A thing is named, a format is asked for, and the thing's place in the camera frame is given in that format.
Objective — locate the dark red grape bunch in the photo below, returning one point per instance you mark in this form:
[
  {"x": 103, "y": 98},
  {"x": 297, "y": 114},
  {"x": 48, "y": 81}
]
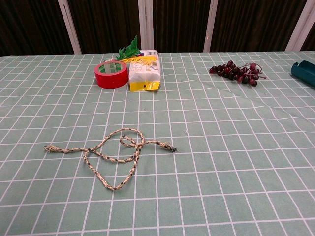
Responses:
[{"x": 226, "y": 70}]

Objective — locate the green checked tablecloth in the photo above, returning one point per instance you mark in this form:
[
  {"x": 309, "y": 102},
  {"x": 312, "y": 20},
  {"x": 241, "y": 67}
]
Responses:
[{"x": 221, "y": 172}]

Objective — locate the red tape roll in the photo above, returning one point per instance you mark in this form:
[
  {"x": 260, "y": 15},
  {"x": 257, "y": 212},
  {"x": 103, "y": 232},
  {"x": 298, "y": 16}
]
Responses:
[{"x": 108, "y": 79}]

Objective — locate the teal curved plastic tube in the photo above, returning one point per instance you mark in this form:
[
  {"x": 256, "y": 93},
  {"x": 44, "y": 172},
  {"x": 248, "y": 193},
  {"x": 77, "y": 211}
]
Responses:
[{"x": 305, "y": 71}]

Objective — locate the white frame post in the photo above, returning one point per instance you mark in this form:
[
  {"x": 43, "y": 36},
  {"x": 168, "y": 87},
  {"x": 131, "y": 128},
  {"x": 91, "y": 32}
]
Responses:
[
  {"x": 301, "y": 24},
  {"x": 145, "y": 24},
  {"x": 211, "y": 24},
  {"x": 69, "y": 27}
]

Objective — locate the green yellow plastic plant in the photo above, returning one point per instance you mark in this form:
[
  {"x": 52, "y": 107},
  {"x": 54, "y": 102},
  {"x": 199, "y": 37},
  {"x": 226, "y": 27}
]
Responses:
[{"x": 133, "y": 46}]

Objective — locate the dark pleated curtain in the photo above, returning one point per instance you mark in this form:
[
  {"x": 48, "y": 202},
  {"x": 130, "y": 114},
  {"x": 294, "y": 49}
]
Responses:
[{"x": 105, "y": 24}]

